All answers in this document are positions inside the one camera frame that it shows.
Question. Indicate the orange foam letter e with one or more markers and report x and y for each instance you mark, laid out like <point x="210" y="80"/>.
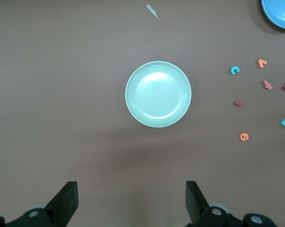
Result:
<point x="241" y="136"/>

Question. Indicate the white paper scrap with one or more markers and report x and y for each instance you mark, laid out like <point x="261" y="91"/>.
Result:
<point x="152" y="10"/>

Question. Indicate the blue plate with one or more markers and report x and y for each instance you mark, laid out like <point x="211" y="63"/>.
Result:
<point x="279" y="11"/>

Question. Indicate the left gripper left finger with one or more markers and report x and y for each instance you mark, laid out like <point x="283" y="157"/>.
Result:
<point x="62" y="205"/>

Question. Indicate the orange foam letter v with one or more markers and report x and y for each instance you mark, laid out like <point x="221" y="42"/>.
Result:
<point x="259" y="63"/>

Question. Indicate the red foam letter t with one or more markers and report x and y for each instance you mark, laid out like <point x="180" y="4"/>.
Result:
<point x="267" y="84"/>

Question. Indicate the green plate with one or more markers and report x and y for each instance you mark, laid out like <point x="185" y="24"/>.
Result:
<point x="158" y="94"/>

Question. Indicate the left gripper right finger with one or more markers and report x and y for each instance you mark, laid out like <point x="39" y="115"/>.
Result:
<point x="197" y="208"/>

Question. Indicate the dark red foam letter l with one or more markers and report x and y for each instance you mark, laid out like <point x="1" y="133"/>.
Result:
<point x="238" y="103"/>

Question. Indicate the brown table cover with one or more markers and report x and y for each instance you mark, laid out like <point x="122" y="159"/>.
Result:
<point x="38" y="94"/>

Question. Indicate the teal foam letter c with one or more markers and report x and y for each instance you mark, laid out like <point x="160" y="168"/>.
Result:
<point x="232" y="70"/>

